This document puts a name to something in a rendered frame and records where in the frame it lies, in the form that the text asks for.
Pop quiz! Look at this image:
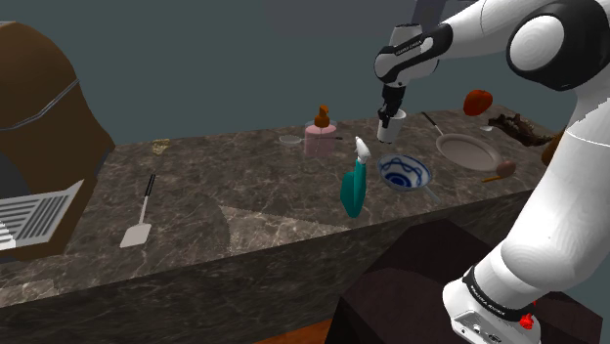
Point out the brown appliance with grey vent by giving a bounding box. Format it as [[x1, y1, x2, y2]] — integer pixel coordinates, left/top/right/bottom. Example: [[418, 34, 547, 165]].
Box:
[[0, 21, 116, 263]]

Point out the small grey strainer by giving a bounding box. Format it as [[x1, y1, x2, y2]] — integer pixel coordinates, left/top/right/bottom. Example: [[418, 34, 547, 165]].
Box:
[[279, 134, 344, 146]]

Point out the grey frying pan black handle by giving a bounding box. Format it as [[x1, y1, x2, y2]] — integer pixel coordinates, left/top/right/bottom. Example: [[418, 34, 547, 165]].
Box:
[[420, 111, 503, 173]]

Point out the brown wooden spoon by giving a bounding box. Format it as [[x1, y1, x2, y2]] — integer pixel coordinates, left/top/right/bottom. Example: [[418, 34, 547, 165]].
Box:
[[481, 160, 517, 184]]

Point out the dark brown branch piece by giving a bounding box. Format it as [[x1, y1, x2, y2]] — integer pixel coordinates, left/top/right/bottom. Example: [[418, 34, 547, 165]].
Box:
[[487, 112, 556, 148]]

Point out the grey spatula black handle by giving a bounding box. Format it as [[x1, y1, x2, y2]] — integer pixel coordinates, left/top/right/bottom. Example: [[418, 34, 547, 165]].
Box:
[[119, 173, 157, 249]]

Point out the white cup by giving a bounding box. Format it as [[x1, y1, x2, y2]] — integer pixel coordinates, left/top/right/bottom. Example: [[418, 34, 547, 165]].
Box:
[[376, 108, 408, 145]]

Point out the teal spray bottle white nozzle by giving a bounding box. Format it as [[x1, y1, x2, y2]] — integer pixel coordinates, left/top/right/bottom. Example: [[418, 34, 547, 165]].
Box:
[[339, 136, 371, 219]]

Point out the brown rounded object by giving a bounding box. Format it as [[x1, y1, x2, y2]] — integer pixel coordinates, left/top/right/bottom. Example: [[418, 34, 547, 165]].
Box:
[[542, 127, 566, 167]]

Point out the red apple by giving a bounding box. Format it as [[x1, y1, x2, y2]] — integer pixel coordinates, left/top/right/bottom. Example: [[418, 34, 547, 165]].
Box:
[[462, 89, 494, 117]]

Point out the pink soap dispenser brown pump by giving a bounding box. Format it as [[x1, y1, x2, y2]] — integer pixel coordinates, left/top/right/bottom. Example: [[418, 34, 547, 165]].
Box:
[[303, 105, 338, 158]]

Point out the blue patterned white bowl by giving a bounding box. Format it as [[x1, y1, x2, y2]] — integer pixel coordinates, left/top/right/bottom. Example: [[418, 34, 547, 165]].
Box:
[[376, 153, 442, 205]]

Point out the dark robot stand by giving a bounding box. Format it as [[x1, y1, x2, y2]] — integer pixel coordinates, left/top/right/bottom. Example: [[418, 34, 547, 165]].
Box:
[[325, 218, 603, 344]]

